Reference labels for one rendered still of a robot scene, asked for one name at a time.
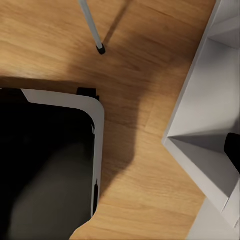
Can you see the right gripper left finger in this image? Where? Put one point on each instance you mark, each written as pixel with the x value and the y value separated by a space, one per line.
pixel 12 149

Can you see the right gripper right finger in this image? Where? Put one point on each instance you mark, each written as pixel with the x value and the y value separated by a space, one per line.
pixel 232 149

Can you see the camera tripod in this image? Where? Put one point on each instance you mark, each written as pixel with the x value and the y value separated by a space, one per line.
pixel 88 16

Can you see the bookcase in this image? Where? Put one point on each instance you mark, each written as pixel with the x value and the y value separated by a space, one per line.
pixel 208 109

